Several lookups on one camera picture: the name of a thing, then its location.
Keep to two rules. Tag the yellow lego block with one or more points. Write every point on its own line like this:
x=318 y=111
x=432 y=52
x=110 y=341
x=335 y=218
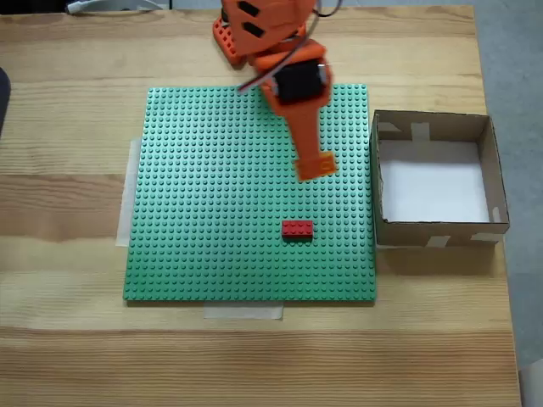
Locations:
x=328 y=164

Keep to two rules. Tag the red lego block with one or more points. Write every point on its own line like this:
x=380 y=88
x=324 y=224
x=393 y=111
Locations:
x=298 y=229

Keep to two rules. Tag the green lego baseplate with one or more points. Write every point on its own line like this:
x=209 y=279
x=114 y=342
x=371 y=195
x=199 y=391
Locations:
x=191 y=178

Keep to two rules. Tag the white paper box lining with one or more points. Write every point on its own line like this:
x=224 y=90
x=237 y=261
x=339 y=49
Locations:
x=432 y=191

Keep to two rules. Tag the brown cardboard box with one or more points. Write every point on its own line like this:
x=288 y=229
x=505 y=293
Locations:
x=403 y=235

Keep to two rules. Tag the long masking tape strip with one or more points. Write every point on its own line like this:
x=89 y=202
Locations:
x=123 y=203

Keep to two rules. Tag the black rounded object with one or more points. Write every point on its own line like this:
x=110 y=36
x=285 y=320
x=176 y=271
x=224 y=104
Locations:
x=3 y=97

